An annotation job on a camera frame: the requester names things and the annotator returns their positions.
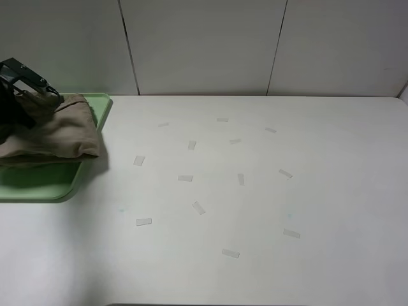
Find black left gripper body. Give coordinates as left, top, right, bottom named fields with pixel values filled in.
left=1, top=81, right=35, bottom=144

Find clear tape piece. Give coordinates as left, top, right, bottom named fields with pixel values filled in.
left=282, top=228, right=300, bottom=238
left=136, top=218, right=152, bottom=226
left=265, top=127, right=277, bottom=133
left=188, top=140, right=196, bottom=150
left=237, top=173, right=245, bottom=186
left=222, top=249, right=240, bottom=259
left=178, top=175, right=193, bottom=182
left=133, top=156, right=145, bottom=166
left=192, top=201, right=206, bottom=215
left=279, top=169, right=293, bottom=179

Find green plastic tray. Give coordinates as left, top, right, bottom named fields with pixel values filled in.
left=1, top=93, right=112, bottom=201

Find khaki shorts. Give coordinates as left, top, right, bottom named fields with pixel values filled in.
left=1, top=91, right=100, bottom=168

